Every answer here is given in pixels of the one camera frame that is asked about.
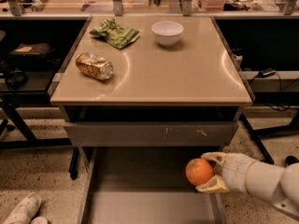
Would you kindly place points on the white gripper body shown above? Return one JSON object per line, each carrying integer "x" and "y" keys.
{"x": 235, "y": 173}

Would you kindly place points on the black shoe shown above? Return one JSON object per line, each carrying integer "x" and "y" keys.
{"x": 289, "y": 160}

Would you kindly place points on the white right shoe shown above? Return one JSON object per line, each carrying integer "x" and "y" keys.
{"x": 39, "y": 220}

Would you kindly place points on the black power adapter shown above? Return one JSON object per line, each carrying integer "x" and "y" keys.
{"x": 266, "y": 72}

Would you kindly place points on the white ceramic bowl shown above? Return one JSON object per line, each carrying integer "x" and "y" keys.
{"x": 167, "y": 33}

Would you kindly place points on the black headphones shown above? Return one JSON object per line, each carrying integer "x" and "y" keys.
{"x": 14, "y": 78}

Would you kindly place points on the open middle drawer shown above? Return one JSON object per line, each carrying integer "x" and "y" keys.
{"x": 145, "y": 185}

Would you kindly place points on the grey drawer cabinet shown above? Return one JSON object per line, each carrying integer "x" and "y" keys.
{"x": 188, "y": 95}

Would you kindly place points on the orange fruit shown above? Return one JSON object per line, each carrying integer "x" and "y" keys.
{"x": 198, "y": 171}

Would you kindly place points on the crushed gold soda can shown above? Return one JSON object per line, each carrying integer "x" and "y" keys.
{"x": 94, "y": 66}

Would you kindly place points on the black desk leg frame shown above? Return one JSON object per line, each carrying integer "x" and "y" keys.
{"x": 256, "y": 135}

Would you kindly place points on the green chip bag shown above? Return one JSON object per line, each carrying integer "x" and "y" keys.
{"x": 115, "y": 35}

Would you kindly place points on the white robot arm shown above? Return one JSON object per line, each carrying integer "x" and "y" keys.
{"x": 278, "y": 186}

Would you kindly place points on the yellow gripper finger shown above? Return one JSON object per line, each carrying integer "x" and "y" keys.
{"x": 219, "y": 157}
{"x": 214, "y": 185}

